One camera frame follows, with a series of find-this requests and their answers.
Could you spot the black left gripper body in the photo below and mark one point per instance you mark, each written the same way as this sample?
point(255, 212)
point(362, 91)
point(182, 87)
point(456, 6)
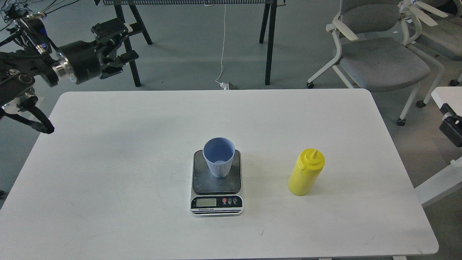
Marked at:
point(77, 61)

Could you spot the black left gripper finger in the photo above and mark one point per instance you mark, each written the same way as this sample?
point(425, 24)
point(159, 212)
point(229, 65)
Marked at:
point(113, 32)
point(113, 64)

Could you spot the blue plastic cup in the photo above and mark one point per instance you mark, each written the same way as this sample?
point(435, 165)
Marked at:
point(219, 154)

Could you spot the yellow squeeze bottle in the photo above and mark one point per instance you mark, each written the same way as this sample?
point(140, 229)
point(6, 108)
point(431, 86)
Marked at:
point(309, 165)

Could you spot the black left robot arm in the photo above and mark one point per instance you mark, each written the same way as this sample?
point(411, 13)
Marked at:
point(18, 70)

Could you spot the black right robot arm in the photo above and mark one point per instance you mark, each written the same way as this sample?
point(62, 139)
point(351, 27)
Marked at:
point(451, 125)

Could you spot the digital kitchen scale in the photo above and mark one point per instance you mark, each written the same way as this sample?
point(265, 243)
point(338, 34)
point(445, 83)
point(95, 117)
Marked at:
point(216, 197)

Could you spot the black legged table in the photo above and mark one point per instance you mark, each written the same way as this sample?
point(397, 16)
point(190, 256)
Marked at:
point(267, 25)

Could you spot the grey office chair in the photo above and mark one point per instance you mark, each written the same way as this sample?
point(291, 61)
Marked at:
point(439, 31)
point(379, 64)

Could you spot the white side table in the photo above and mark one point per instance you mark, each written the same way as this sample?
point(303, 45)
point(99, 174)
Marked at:
point(448, 179)

